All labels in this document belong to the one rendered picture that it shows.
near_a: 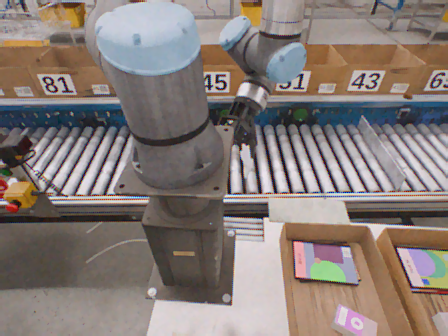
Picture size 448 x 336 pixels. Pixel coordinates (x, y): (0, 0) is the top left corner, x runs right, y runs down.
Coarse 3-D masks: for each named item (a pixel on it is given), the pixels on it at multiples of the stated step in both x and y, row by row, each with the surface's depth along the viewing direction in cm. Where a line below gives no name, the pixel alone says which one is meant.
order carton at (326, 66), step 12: (312, 48) 155; (324, 48) 155; (312, 60) 160; (324, 60) 160; (336, 60) 145; (312, 72) 135; (324, 72) 135; (336, 72) 135; (276, 84) 139; (312, 84) 139; (336, 84) 140
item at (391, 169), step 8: (360, 120) 145; (360, 128) 145; (368, 128) 137; (368, 136) 137; (376, 136) 130; (368, 144) 137; (376, 144) 130; (376, 152) 130; (384, 152) 124; (384, 160) 124; (392, 160) 118; (384, 168) 124; (392, 168) 118; (392, 176) 118; (400, 176) 113; (392, 184) 118; (400, 184) 113
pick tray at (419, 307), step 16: (384, 240) 87; (400, 240) 92; (416, 240) 91; (432, 240) 91; (384, 256) 87; (400, 272) 78; (400, 288) 77; (416, 304) 70; (432, 304) 79; (416, 320) 70; (432, 320) 76
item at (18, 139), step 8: (0, 136) 84; (8, 136) 84; (16, 136) 84; (24, 136) 84; (0, 144) 81; (8, 144) 81; (16, 144) 81; (24, 144) 84; (32, 144) 87; (0, 152) 82; (8, 152) 82; (16, 152) 82; (24, 152) 83; (8, 160) 86; (16, 160) 87; (8, 168) 88
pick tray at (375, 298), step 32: (288, 224) 89; (320, 224) 89; (288, 256) 90; (288, 288) 77; (320, 288) 82; (352, 288) 83; (384, 288) 78; (288, 320) 76; (320, 320) 76; (384, 320) 76
